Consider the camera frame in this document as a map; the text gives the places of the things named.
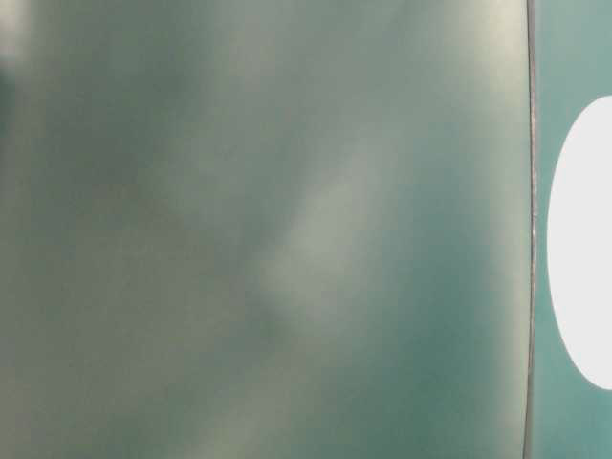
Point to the white round plate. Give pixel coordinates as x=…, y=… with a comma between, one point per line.
x=579, y=243

